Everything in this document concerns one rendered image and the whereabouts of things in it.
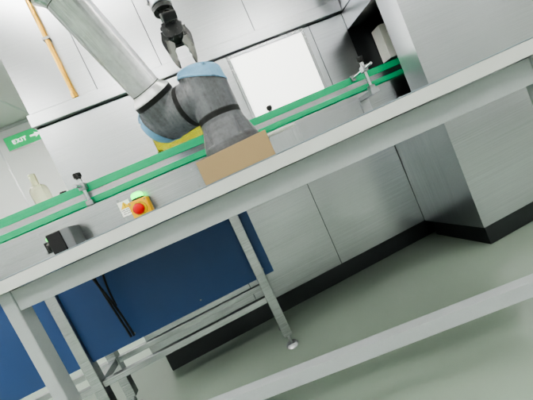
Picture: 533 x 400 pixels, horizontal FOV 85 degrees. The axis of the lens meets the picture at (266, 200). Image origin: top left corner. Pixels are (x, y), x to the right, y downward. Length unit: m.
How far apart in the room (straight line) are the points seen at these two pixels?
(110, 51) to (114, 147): 0.80
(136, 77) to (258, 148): 0.35
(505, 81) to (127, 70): 0.89
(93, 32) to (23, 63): 1.01
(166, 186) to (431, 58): 1.22
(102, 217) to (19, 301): 0.37
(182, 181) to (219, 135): 0.49
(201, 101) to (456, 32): 1.21
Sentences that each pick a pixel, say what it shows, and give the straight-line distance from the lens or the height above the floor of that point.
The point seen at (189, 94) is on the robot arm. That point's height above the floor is 0.97.
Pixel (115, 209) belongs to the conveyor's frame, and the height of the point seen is 0.83.
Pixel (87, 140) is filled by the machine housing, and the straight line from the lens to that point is 1.62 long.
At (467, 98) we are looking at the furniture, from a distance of 0.86.
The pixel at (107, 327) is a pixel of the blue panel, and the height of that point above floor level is 0.43.
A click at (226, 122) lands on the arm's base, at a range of 0.73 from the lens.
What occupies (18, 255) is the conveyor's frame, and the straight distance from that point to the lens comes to 1.40.
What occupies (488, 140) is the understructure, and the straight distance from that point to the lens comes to 1.63.
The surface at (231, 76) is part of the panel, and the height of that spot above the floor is 1.22.
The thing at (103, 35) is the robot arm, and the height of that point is 1.15.
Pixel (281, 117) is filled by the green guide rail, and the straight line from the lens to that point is 1.37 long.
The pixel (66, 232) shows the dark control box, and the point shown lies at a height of 0.82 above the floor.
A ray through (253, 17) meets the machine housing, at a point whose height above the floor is 1.46.
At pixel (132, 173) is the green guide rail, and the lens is 1.25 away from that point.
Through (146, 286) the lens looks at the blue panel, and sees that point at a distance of 1.28.
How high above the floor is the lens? 0.72
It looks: 5 degrees down
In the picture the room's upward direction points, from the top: 24 degrees counter-clockwise
